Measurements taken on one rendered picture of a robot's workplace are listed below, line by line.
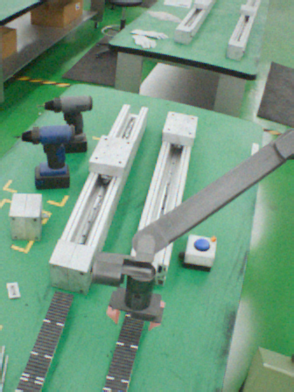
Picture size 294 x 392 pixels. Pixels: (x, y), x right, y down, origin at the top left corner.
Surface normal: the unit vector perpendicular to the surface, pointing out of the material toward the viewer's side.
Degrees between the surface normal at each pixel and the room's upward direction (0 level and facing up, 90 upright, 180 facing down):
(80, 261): 0
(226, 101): 90
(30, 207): 0
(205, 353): 0
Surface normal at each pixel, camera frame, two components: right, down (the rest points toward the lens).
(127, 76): -0.27, 0.58
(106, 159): 0.11, -0.77
